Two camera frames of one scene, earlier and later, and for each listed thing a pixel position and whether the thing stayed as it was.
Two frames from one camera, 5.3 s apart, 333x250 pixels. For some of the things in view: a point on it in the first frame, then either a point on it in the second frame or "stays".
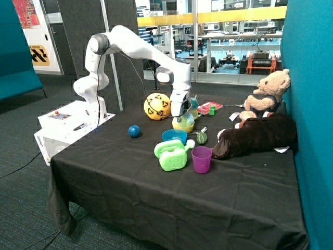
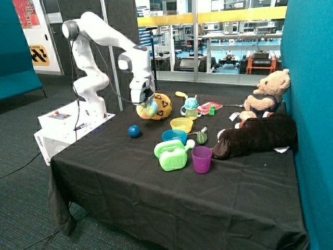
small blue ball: x=134 y=131 stays
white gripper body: x=180 y=102 -> x=142 y=91
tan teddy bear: x=266 y=99 stays
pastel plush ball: x=187 y=121 -> x=147 y=110
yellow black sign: x=39 y=55 stays
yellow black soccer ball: x=161 y=102 stays
